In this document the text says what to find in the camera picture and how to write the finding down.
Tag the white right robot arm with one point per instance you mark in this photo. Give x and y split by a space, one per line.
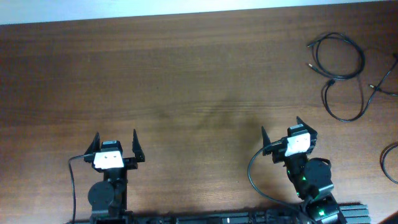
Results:
311 177

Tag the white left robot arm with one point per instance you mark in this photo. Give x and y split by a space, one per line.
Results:
108 198

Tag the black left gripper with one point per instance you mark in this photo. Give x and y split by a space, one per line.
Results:
131 163

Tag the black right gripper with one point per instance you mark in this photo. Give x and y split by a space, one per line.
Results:
279 152

